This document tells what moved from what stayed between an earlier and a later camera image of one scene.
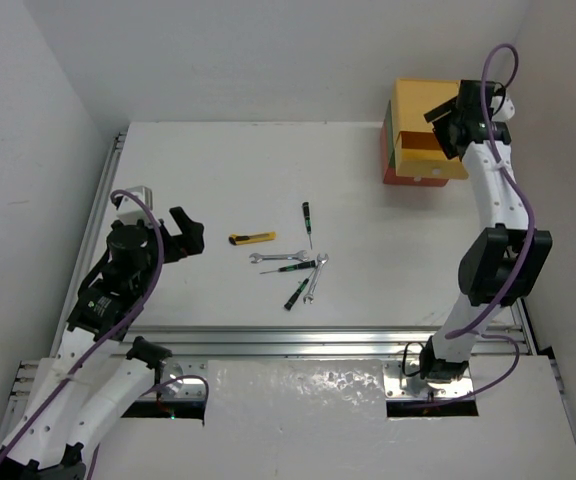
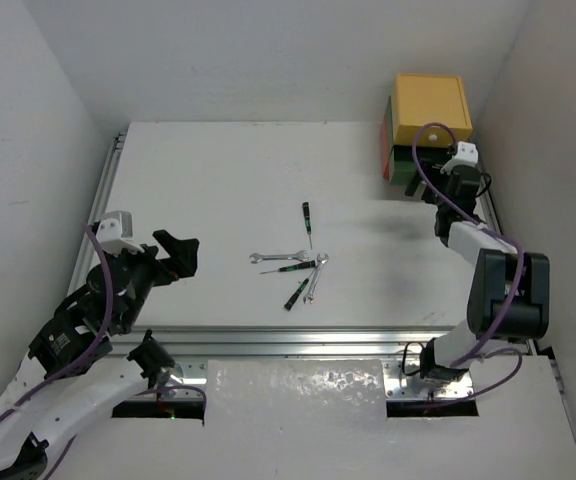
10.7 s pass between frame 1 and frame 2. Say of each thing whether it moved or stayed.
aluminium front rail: stayed
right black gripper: moved
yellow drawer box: moved
